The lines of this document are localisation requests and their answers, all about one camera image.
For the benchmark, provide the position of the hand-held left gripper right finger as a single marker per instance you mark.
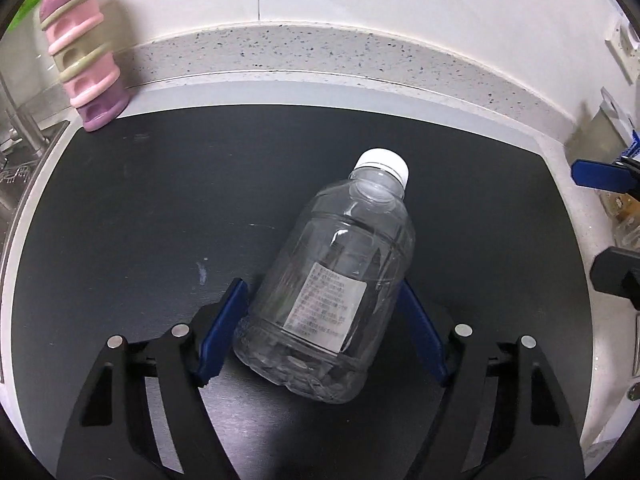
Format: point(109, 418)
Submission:
point(425, 335)

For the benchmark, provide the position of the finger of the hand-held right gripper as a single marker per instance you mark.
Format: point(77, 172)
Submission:
point(612, 275)
point(600, 175)

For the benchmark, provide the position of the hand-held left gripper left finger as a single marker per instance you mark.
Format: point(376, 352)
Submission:
point(220, 330)

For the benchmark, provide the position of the clear plastic bag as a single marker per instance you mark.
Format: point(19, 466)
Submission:
point(592, 135)

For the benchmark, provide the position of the clear plastic bottle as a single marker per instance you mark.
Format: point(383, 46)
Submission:
point(340, 240)

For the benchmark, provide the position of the white paper piece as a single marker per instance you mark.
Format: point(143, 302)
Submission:
point(615, 110)

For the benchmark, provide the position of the black mat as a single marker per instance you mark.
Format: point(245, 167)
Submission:
point(150, 200)

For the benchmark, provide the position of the stainless steel sink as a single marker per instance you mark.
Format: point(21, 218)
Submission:
point(25, 180)

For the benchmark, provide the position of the pink stacked container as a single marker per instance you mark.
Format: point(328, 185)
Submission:
point(95, 100)

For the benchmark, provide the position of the tall steel faucet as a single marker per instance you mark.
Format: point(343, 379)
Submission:
point(22, 125)

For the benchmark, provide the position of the white wall socket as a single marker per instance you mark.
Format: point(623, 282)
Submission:
point(625, 50)

